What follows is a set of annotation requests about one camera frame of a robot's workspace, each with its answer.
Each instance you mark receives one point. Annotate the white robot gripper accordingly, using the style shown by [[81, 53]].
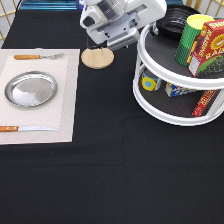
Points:
[[117, 22]]

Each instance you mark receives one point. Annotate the black ribbed bowl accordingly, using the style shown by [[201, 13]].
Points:
[[173, 23]]

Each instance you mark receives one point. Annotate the white two-tier lazy Susan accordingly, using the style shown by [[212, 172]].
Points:
[[156, 54]]

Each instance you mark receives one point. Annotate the round silver metal plate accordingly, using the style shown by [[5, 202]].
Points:
[[30, 89]]

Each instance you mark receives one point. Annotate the round wooden coaster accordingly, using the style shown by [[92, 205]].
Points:
[[97, 58]]

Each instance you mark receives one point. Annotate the blue yellow can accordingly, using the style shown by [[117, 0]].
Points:
[[149, 81]]

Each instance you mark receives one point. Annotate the yellow green cylindrical can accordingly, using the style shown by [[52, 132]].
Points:
[[193, 26]]

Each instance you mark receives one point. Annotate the red raisins box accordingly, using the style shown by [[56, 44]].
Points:
[[207, 51]]

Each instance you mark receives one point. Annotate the beige woven placemat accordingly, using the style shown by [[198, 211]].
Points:
[[57, 113]]

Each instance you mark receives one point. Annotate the red box lower shelf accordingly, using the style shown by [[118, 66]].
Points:
[[203, 103]]

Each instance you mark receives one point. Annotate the wooden handled fork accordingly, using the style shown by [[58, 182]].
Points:
[[29, 57]]

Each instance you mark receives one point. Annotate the wooden handled knife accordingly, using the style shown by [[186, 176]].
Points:
[[25, 128]]

